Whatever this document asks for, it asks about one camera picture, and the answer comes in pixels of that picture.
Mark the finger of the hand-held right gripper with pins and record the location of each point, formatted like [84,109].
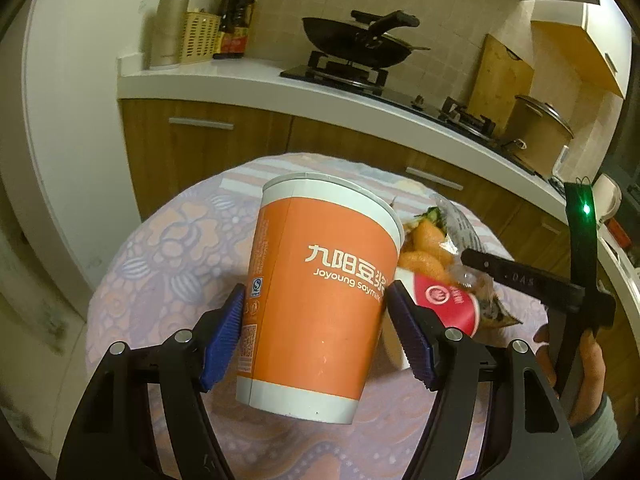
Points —
[520,275]

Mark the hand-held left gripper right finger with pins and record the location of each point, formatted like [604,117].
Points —
[412,335]

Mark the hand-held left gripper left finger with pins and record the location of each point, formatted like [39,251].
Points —
[225,335]

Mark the red and white paper cup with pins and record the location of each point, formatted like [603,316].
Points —
[445,300]

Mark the clear snack packet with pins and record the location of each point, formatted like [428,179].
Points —
[425,245]

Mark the orange paper cup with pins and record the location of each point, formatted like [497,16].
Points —
[315,285]

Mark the person's right forearm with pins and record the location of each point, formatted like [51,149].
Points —
[597,435]

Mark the person's right hand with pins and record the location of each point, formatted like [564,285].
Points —
[590,375]

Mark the red box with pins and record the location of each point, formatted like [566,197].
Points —
[620,235]

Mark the white electric kettle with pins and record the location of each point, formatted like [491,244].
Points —
[609,200]

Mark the white kitchen timer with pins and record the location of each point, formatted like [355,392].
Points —
[561,162]

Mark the floral tablecloth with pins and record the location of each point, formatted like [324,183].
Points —
[165,260]

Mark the brown rice cooker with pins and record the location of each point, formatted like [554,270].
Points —
[535,135]

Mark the wooden cutting board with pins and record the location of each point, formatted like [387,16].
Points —
[500,85]

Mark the black gas stove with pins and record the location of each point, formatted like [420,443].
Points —
[410,105]

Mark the white refrigerator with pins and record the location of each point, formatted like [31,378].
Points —
[65,135]

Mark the black wok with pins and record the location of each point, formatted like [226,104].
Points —
[350,45]

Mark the yellow plastic basket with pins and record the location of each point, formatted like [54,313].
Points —
[200,37]

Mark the slim dark sauce bottle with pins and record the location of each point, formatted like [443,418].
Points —
[223,30]

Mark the wide dark sauce bottle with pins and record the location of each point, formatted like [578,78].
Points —
[241,25]

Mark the white wall cabinet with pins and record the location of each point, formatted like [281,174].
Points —
[600,35]

